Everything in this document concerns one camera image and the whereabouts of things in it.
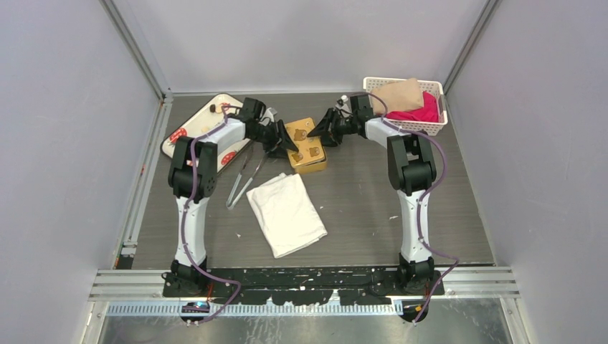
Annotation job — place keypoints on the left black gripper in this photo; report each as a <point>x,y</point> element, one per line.
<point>281,140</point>

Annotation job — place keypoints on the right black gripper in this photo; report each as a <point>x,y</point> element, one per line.
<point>322,129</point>

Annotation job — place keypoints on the silver tin lid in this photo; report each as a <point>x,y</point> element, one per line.
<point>310,149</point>

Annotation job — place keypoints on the metal tongs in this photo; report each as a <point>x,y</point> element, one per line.
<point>241,184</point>

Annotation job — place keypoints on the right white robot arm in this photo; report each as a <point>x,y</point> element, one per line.
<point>412,173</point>

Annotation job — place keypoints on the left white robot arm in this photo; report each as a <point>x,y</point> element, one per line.
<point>192,178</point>

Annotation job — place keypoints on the gold chocolate tin box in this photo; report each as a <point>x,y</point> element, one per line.
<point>311,168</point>

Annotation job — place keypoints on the white folded cloth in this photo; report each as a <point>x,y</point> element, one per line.
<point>286,215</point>

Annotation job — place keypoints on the strawberry pattern tray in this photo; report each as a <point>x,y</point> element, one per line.
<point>206,118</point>

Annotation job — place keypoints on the beige cloth in basket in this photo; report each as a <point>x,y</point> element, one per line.
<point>401,96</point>

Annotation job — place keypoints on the white plastic basket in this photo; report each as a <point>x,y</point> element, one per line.
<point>438,108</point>

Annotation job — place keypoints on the pink cloth in basket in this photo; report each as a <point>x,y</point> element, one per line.
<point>428,113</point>

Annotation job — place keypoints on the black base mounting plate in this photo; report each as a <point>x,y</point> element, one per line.
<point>298,286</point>

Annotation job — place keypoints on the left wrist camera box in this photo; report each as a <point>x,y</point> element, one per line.
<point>268,116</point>

